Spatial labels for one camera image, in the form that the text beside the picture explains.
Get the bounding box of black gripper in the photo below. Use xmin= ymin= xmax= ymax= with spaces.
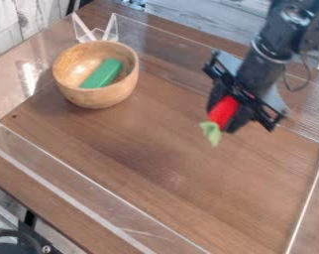
xmin=203 ymin=48 xmax=289 ymax=134

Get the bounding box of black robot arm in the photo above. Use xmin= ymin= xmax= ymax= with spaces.
xmin=203 ymin=0 xmax=319 ymax=133

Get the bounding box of green rectangular block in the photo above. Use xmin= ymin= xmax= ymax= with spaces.
xmin=80 ymin=58 xmax=123 ymax=89

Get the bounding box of wooden bowl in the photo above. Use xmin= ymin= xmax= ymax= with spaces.
xmin=54 ymin=41 xmax=139 ymax=109

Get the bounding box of black cable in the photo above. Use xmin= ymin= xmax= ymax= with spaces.
xmin=282 ymin=53 xmax=315 ymax=93

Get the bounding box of clear acrylic tray wall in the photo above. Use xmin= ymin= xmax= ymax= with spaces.
xmin=0 ymin=14 xmax=319 ymax=254

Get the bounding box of black metal bracket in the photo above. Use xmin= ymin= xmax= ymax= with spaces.
xmin=19 ymin=210 xmax=64 ymax=254

